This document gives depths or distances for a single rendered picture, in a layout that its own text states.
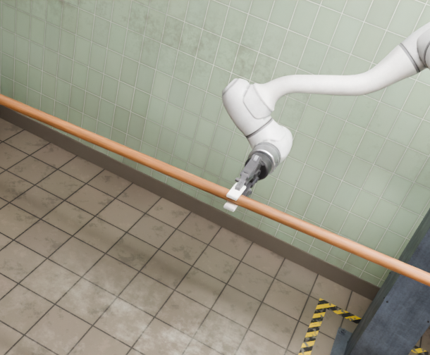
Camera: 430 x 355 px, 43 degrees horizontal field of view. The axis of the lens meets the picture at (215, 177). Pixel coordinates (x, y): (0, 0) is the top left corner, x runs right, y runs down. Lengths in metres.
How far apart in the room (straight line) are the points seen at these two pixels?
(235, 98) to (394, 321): 1.23
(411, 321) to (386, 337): 0.15
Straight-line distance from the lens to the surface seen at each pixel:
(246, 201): 1.42
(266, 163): 1.56
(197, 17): 2.69
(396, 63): 1.63
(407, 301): 2.33
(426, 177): 2.67
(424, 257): 2.20
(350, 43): 2.49
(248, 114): 1.63
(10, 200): 3.05
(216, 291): 2.75
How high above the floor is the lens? 1.97
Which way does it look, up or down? 35 degrees down
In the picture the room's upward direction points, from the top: 17 degrees clockwise
